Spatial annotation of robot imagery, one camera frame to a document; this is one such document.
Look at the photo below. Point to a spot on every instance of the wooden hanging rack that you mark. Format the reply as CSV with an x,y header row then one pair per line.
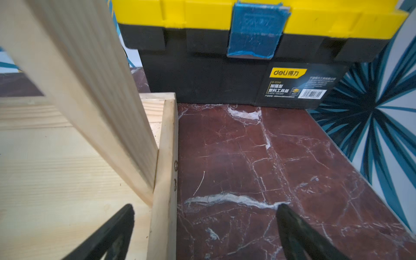
x,y
90,144

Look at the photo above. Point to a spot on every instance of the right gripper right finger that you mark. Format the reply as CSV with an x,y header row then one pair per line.
x,y
300,241

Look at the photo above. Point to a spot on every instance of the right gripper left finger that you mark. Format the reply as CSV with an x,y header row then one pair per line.
x,y
110,241

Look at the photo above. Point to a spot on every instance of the yellow black toolbox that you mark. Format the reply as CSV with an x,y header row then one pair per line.
x,y
288,54

